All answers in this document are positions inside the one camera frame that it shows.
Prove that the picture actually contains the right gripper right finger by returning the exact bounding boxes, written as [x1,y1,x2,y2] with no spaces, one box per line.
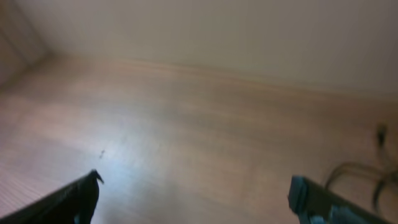
[288,175,387,224]

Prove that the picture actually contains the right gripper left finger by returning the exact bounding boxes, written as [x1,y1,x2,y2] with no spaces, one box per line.
[1,169,104,224]

